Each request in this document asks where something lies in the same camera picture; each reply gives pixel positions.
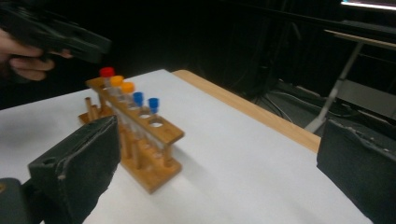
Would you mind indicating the red cap test tube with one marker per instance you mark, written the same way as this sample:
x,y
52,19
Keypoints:
x,y
107,72

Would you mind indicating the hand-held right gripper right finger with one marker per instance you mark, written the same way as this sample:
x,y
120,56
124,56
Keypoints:
x,y
358,174

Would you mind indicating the monitor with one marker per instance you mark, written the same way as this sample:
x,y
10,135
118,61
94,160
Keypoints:
x,y
370,4

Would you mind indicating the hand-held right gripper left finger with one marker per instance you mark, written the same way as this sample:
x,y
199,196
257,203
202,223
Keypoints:
x,y
81,161

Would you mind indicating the wooden test tube rack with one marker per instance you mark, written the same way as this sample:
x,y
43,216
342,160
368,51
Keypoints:
x,y
149,177

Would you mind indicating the orange cap test tube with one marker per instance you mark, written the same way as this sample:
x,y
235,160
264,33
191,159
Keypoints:
x,y
116,81
127,87

